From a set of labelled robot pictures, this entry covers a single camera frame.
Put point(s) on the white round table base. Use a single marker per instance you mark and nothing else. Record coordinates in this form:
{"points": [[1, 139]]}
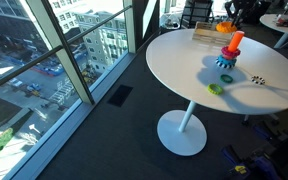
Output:
{"points": [[185, 138]]}

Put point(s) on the orange stacking rod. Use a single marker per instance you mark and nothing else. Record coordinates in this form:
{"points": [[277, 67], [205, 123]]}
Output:
{"points": [[235, 41]]}

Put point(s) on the wooden tray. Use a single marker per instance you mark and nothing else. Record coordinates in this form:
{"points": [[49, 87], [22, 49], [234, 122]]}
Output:
{"points": [[207, 32]]}

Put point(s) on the white table pedestal pole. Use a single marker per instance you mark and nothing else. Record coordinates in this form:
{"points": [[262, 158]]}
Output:
{"points": [[187, 116]]}

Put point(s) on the black office chair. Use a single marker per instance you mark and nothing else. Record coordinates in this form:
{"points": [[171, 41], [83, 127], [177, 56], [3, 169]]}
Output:
{"points": [[196, 11]]}

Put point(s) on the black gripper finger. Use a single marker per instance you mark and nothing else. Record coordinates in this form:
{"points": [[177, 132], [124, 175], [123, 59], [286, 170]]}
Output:
{"points": [[236, 19]]}

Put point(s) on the black floor vent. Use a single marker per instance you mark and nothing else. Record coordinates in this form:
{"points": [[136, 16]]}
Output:
{"points": [[120, 95]]}

